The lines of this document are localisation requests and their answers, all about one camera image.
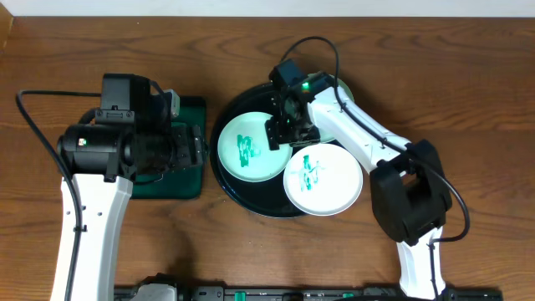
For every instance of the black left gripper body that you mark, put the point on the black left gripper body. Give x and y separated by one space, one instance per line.
196 146

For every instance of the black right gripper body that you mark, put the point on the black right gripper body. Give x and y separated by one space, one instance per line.
292 131

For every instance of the green plate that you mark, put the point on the green plate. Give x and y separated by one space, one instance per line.
344 90
243 149

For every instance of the white plate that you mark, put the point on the white plate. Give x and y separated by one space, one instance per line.
323 180

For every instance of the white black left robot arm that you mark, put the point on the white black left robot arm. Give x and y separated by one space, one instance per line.
129 135

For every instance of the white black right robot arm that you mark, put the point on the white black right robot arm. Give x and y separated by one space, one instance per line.
338 142

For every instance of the round black tray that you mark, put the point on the round black tray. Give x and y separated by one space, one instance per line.
267 198

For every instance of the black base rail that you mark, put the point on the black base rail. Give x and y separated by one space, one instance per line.
167 287

